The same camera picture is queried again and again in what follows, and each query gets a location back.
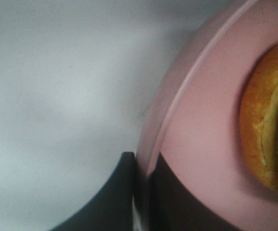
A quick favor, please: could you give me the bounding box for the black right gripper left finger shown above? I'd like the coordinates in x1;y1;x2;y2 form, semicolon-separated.
53;152;135;231

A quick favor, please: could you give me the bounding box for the toy burger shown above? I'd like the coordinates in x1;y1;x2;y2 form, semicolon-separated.
239;44;278;190

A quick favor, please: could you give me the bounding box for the pink round plate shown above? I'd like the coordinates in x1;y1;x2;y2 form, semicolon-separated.
135;0;278;231

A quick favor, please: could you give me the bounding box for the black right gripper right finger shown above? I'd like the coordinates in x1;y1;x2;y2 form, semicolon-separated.
149;154;237;231

